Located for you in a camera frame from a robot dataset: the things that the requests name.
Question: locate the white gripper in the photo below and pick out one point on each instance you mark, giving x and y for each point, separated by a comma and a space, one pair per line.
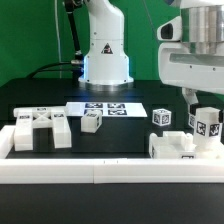
178, 67

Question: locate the white chair seat part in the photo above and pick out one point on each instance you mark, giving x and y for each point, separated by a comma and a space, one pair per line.
172, 145

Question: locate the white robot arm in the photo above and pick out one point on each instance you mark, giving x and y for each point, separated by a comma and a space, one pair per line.
199, 26

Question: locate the white chair backrest part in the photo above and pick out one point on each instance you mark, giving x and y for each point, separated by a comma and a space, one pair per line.
30, 118

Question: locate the white tagged cube far right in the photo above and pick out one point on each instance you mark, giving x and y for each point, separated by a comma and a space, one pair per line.
191, 120

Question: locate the white sheet with tags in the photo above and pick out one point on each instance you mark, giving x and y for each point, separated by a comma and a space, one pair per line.
122, 109

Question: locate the white U-shaped border fence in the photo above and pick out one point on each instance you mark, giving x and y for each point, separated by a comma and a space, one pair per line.
101, 171

